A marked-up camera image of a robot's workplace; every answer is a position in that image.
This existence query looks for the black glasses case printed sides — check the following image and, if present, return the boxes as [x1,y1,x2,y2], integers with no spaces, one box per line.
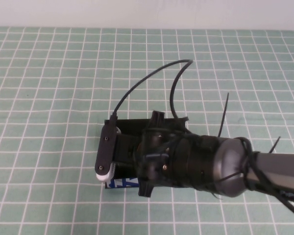
[104,118,190,191]

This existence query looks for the black right camera cable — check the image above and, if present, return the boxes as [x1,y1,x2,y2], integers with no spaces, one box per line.
[111,59,194,121]

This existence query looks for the green white checked tablecloth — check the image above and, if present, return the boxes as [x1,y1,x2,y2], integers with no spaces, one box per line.
[0,25,294,235]

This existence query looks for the black cable tie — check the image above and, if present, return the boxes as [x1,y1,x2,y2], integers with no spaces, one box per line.
[269,136,282,154]
[217,92,230,137]

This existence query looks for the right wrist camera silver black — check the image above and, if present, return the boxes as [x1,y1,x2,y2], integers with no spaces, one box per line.
[94,118,123,182]

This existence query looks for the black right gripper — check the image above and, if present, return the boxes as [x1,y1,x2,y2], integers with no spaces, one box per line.
[136,110,185,198]

